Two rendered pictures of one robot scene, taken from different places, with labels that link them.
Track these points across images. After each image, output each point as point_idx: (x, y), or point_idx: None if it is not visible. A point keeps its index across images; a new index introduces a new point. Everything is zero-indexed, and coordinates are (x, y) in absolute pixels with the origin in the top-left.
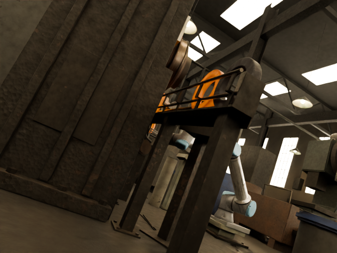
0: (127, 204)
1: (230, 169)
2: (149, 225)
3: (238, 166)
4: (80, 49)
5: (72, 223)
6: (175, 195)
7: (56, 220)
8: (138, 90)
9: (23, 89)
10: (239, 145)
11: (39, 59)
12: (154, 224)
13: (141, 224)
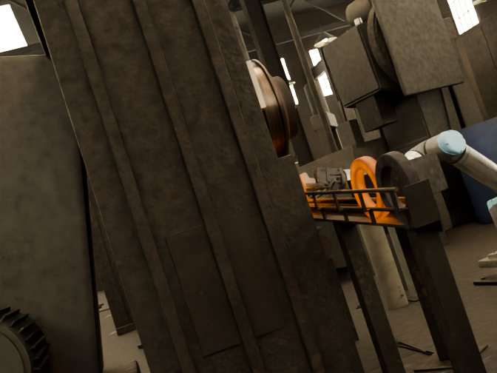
0: (364, 343)
1: (470, 173)
2: (418, 352)
3: (478, 161)
4: (177, 237)
5: None
6: (421, 299)
7: None
8: (276, 220)
9: (166, 334)
10: (455, 131)
11: (150, 289)
12: (424, 344)
13: (408, 360)
